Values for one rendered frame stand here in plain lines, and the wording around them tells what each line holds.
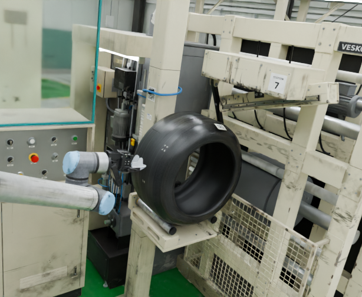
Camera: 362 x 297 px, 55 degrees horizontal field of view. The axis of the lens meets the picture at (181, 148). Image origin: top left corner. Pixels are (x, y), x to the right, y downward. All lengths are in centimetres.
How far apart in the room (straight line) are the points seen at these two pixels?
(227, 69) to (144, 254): 126
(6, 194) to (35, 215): 114
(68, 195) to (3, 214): 97
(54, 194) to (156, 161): 56
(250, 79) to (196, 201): 77
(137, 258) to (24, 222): 71
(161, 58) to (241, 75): 43
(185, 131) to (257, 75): 44
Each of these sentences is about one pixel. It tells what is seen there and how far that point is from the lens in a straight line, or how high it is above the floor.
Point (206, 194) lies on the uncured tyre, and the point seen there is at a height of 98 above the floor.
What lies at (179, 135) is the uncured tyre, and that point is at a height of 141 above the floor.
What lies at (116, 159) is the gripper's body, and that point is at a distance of 153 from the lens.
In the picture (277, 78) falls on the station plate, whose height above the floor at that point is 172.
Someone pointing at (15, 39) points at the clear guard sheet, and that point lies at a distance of 193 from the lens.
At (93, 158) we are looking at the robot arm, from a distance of 145.
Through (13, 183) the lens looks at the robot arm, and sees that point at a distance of 109.
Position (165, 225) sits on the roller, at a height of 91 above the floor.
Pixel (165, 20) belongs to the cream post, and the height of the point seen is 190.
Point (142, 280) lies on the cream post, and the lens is 246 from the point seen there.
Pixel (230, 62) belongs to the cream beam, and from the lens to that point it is 185.
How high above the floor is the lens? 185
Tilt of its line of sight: 18 degrees down
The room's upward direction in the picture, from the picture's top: 9 degrees clockwise
